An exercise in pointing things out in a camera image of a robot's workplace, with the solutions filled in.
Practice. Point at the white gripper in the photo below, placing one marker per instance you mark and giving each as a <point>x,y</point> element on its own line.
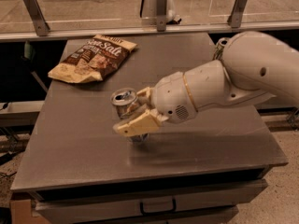
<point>172,96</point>

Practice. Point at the silver redbull can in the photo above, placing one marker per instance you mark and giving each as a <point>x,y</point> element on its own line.
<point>127,104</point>

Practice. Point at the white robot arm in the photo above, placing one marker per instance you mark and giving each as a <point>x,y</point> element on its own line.
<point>247,69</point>

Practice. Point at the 7up soda can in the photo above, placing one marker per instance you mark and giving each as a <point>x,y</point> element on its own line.
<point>219,47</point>

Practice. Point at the sea salt chips bag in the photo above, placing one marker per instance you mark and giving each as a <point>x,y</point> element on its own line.
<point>94,61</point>

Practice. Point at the horizontal metal rail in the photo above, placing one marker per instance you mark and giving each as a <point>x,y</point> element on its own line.
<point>196,28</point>

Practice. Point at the middle metal rail bracket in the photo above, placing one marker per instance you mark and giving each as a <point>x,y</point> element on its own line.
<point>161,12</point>

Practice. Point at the metal rail bracket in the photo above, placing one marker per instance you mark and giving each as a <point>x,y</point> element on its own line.
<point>36,15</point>
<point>161,12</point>
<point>235,19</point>

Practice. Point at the grey drawer with black handle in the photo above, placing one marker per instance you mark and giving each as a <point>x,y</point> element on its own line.
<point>214,204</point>

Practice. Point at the right metal rail bracket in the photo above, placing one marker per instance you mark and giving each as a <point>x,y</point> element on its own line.
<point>235,19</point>

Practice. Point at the left metal rail bracket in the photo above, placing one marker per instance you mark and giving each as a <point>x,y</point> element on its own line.
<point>36,15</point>

